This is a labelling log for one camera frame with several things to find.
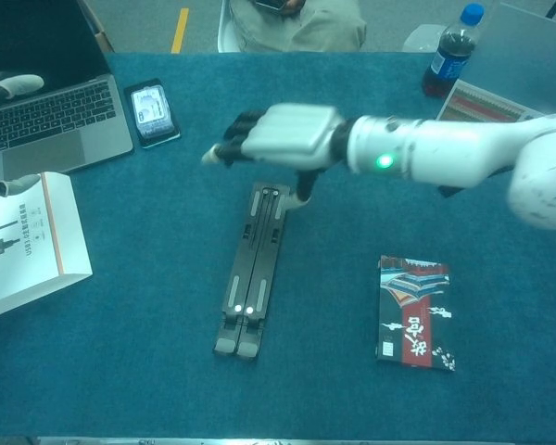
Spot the cola bottle blue label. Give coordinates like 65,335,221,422
420,3,486,98

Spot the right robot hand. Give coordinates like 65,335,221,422
200,102,353,212

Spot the grey box with stripes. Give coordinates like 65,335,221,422
435,2,556,198

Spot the silver laptop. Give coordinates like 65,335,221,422
0,0,135,182

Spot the seated person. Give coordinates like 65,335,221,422
229,0,368,53

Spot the teal table cloth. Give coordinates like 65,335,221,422
0,51,556,439

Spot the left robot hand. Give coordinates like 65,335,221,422
0,72,45,198

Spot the red patterned card packet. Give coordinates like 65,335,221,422
374,253,458,374

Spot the black folding laptop stand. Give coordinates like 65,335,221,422
211,181,292,361

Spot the white product box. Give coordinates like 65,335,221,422
0,171,94,324

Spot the clear card holder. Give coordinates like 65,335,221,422
130,87,173,136

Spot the black smartphone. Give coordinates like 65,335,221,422
123,77,183,150

